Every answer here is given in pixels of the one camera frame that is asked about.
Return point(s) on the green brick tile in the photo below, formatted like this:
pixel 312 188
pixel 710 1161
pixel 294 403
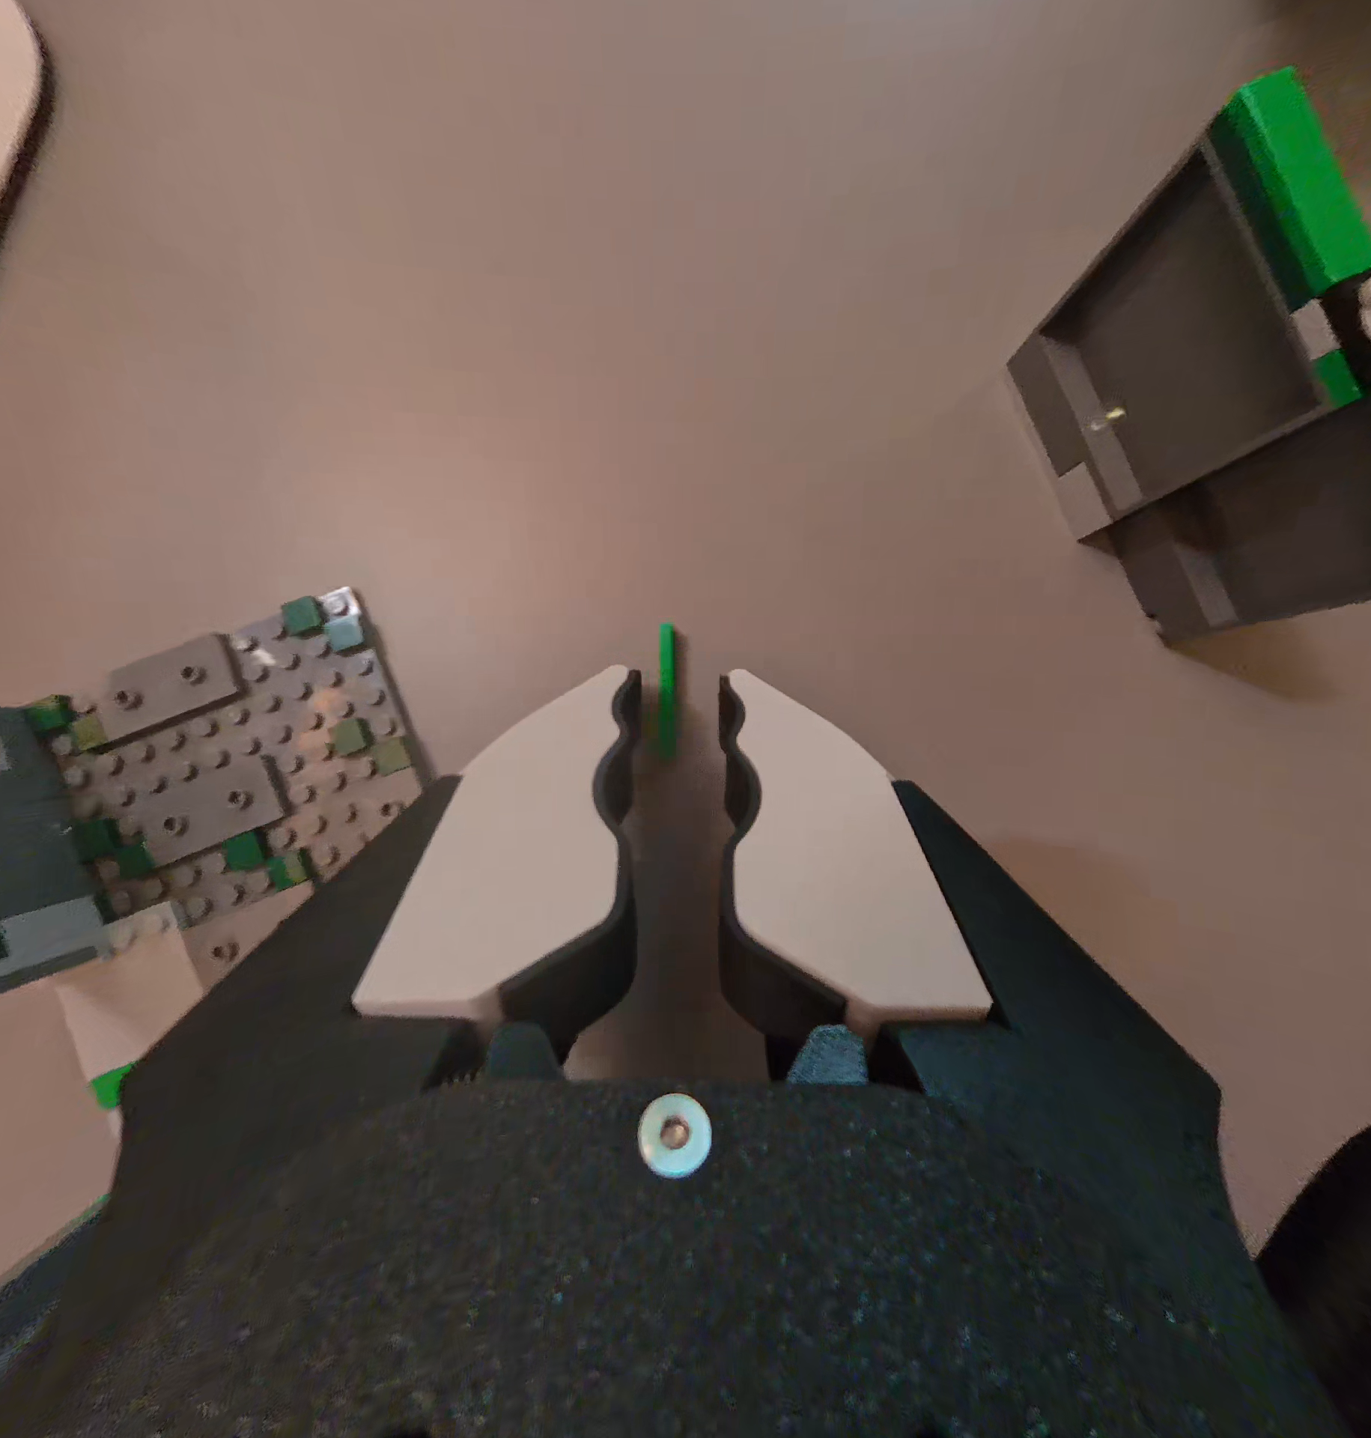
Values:
pixel 1291 180
pixel 666 697

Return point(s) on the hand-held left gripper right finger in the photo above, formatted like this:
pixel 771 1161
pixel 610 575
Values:
pixel 854 888

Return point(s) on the black padded chair armrest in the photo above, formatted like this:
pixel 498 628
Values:
pixel 1347 1292

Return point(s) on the grey desk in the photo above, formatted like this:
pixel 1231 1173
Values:
pixel 528 337

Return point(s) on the grey brick baseplate build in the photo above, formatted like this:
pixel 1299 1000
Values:
pixel 214 764

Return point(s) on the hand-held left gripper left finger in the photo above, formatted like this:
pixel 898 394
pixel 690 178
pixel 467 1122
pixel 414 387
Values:
pixel 495 888

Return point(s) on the grey brick wall assembly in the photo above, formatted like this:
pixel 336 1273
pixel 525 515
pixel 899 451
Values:
pixel 1178 371

